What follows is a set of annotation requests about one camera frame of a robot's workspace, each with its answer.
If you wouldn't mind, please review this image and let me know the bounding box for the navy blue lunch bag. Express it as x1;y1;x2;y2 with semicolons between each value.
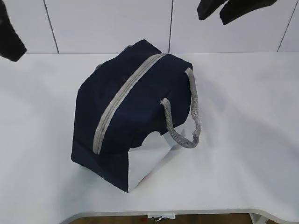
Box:
71;40;200;179

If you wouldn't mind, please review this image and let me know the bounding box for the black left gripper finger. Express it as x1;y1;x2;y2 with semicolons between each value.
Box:
0;3;27;62

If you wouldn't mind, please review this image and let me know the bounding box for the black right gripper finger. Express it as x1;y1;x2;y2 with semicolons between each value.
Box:
197;0;227;20
220;0;262;25

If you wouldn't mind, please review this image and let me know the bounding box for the white paper scrap under table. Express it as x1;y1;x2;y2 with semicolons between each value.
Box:
147;213;176;222

